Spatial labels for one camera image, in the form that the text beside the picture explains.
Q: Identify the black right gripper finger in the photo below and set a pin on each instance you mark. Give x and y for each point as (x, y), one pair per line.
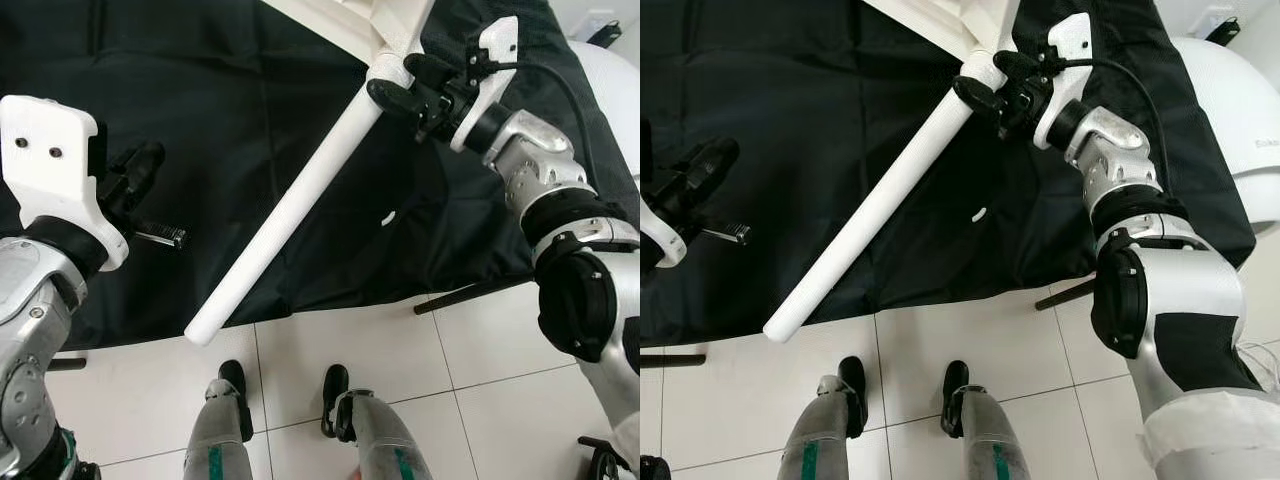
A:
(976, 92)
(425, 68)
(392, 95)
(1013, 63)

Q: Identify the white round appliance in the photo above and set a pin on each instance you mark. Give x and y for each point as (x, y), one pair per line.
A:
(612, 110)
(1235, 130)

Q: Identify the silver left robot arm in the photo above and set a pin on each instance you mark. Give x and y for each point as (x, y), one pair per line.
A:
(30, 330)
(650, 252)

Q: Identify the black furniture piece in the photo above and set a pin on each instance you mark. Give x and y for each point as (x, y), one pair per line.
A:
(603, 460)

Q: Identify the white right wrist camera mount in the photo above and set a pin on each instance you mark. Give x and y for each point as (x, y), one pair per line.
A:
(495, 60)
(1072, 55)

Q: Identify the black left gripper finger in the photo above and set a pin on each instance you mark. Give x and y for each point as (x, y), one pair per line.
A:
(142, 168)
(712, 165)

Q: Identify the black tablecloth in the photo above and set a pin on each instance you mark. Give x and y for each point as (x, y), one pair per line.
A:
(850, 100)
(250, 120)

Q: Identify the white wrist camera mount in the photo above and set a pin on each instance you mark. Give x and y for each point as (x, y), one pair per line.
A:
(45, 170)
(665, 240)
(1072, 55)
(495, 60)

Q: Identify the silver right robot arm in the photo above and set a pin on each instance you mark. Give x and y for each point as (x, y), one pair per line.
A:
(580, 230)
(1160, 260)

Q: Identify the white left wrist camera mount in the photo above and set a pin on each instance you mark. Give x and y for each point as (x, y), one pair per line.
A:
(665, 240)
(45, 170)

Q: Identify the grey robot right leg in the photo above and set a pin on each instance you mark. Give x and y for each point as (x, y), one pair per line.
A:
(990, 435)
(380, 435)

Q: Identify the white plastic table leg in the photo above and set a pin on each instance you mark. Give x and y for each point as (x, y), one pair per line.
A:
(300, 200)
(880, 200)

